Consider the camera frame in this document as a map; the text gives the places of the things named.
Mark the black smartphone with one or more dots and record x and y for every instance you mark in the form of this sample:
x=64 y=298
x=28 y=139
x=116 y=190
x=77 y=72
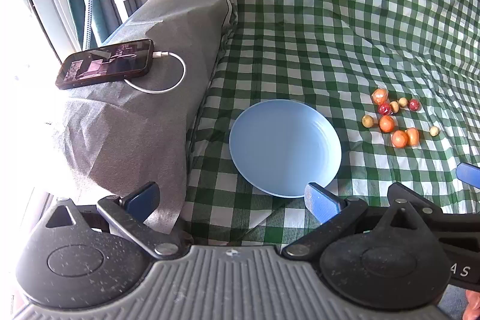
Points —
x=105 y=65

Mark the small red fruit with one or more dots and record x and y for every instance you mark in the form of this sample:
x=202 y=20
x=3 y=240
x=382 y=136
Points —
x=413 y=104
x=384 y=109

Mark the person's right hand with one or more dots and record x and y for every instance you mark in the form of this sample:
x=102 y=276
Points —
x=473 y=307

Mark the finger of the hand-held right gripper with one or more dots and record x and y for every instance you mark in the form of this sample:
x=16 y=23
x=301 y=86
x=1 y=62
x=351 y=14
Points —
x=442 y=215
x=470 y=175

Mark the beige longan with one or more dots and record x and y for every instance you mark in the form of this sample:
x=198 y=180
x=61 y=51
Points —
x=368 y=121
x=434 y=131
x=394 y=106
x=403 y=102

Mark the grey fabric cushion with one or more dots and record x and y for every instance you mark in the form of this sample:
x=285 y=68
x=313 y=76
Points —
x=131 y=136

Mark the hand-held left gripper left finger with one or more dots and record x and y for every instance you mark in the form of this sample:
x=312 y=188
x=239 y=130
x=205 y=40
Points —
x=144 y=199

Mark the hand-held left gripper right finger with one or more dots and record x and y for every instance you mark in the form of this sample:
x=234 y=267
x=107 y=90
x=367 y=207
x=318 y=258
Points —
x=320 y=202

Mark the light blue plate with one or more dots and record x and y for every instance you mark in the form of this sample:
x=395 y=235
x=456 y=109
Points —
x=281 y=147

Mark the green checked cloth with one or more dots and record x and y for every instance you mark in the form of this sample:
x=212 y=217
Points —
x=337 y=24

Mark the orange tangerine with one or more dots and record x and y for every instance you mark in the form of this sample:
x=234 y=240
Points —
x=387 y=124
x=413 y=136
x=399 y=139
x=379 y=95

